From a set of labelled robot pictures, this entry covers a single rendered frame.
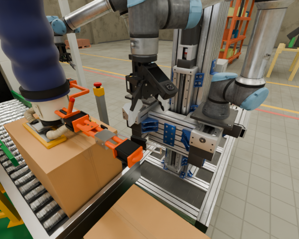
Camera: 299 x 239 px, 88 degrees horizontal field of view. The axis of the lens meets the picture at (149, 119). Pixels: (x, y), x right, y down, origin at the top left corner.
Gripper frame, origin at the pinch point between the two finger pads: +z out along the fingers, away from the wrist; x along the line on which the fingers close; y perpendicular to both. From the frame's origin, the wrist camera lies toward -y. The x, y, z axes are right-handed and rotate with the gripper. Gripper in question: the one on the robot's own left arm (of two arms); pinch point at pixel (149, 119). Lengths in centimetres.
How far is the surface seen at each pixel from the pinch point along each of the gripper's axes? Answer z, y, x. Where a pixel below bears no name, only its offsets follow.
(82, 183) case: 46, 30, 22
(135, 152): 11.0, 0.1, 6.4
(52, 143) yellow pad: 25, 45, 26
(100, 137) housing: 11.9, 17.1, 11.4
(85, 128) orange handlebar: 12.0, 27.2, 13.6
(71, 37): 0, 336, -86
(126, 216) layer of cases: 67, 10, 9
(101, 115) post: 48, 93, -21
